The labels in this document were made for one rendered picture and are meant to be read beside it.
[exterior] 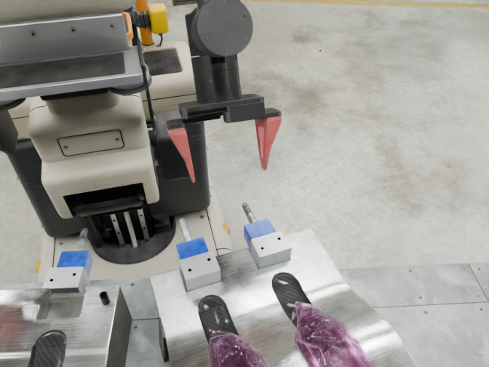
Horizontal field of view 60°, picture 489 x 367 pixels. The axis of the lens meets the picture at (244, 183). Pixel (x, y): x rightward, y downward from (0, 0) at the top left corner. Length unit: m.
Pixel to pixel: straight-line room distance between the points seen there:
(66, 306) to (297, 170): 1.58
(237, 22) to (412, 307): 0.48
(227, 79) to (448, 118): 2.21
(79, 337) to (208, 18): 0.39
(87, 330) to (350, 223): 1.45
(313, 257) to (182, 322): 0.21
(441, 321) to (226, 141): 1.70
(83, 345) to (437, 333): 0.48
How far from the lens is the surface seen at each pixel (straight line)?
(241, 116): 0.52
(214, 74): 0.52
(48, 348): 0.59
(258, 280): 0.62
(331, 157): 2.17
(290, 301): 0.61
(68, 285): 0.67
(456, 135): 2.54
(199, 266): 0.60
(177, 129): 0.53
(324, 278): 0.63
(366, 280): 0.71
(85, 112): 0.90
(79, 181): 0.92
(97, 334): 0.57
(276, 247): 0.62
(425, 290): 0.73
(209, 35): 0.45
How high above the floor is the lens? 1.37
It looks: 44 degrees down
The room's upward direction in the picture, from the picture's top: straight up
